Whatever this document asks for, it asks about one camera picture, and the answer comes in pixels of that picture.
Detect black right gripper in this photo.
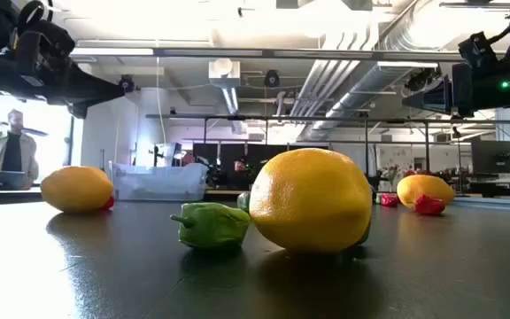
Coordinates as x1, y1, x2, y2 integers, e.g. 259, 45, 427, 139
403, 61, 510, 119

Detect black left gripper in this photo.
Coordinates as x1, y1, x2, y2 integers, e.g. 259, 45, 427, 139
0, 51, 127, 120

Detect yellow lemon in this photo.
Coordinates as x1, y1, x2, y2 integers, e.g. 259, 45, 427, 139
396, 174, 456, 210
249, 148, 374, 253
40, 166, 115, 214

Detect black ceiling spotlight cluster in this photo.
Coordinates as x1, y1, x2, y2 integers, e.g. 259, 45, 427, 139
404, 66, 443, 93

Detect flower bouquet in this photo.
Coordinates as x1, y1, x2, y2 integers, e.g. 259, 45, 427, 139
381, 164, 402, 187

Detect black computer monitor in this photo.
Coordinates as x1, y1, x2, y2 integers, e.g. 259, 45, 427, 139
471, 140, 510, 175

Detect standing person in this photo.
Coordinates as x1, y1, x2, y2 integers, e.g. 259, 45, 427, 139
0, 108, 40, 191

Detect black pipe rack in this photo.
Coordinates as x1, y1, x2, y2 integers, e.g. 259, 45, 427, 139
145, 113, 510, 196

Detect clear plastic bin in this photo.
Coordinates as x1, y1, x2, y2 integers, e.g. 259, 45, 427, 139
107, 160, 209, 203

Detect grey laptop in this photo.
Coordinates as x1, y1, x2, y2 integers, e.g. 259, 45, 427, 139
0, 170, 28, 191

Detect black divider panels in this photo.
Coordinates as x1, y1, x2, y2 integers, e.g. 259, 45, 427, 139
192, 142, 330, 191

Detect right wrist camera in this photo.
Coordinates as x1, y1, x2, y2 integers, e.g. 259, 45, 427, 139
457, 30, 500, 70

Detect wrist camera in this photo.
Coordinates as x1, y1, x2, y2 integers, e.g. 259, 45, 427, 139
13, 19, 77, 76
457, 30, 500, 70

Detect silver ventilation duct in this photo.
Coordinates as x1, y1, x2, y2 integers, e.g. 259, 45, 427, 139
301, 61, 442, 143

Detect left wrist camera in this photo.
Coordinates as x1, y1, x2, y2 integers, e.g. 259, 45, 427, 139
13, 19, 77, 76

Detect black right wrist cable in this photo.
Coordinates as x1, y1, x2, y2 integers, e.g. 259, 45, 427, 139
487, 0, 510, 63

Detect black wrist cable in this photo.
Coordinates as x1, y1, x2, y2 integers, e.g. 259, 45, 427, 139
17, 0, 56, 27
487, 0, 510, 63

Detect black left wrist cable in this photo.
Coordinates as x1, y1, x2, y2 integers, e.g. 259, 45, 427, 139
17, 0, 56, 27

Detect silver overhead frame bar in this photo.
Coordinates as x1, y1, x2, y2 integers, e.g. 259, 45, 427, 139
71, 46, 510, 63

